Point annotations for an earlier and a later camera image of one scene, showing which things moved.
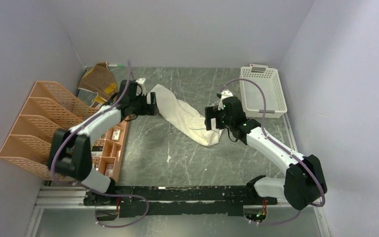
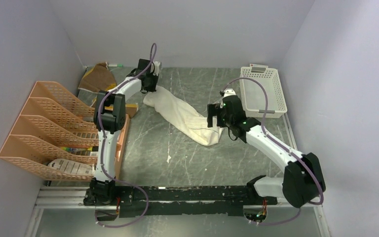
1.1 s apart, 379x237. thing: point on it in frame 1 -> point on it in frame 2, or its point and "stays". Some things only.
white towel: (189, 119) stays
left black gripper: (148, 109) -> (154, 89)
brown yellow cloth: (100, 80) stays
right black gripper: (213, 112) stays
